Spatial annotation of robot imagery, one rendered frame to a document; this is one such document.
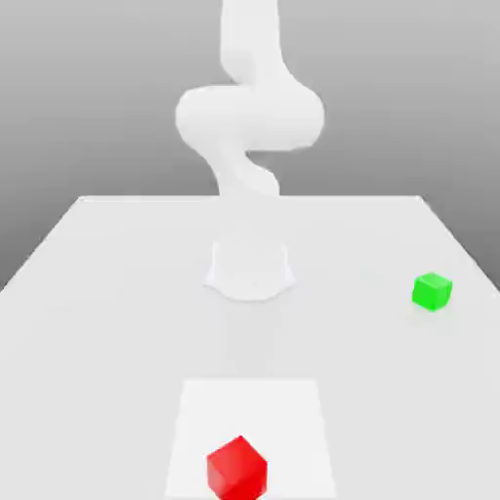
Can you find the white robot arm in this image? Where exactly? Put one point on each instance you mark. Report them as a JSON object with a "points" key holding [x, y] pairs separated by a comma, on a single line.
{"points": [[250, 117]]}

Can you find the small green cube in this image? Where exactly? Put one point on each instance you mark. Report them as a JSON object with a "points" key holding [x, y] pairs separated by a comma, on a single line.
{"points": [[431, 291]]}

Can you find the small red cube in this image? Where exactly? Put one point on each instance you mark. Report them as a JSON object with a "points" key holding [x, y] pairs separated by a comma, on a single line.
{"points": [[236, 470]]}

